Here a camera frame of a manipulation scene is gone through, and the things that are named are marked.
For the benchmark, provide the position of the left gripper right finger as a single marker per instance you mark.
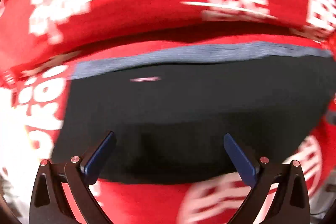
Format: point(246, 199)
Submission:
point(291, 201)

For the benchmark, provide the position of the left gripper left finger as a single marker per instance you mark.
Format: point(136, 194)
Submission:
point(49, 203)

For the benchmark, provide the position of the black pants grey waistband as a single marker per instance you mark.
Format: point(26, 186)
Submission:
point(170, 109)

